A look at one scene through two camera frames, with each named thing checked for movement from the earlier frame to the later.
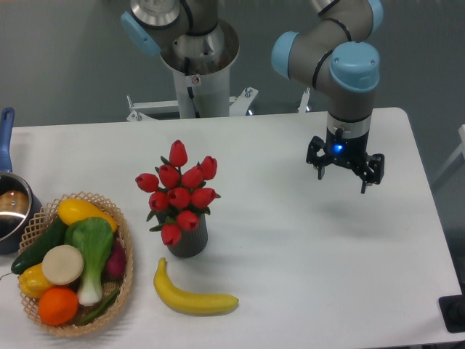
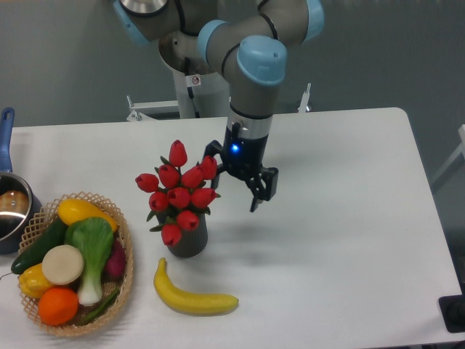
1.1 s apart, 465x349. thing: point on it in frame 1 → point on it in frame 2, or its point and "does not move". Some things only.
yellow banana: (195, 304) does not move
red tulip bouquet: (177, 193) does not move
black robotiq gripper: (353, 150) → (244, 158)
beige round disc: (62, 265) does not move
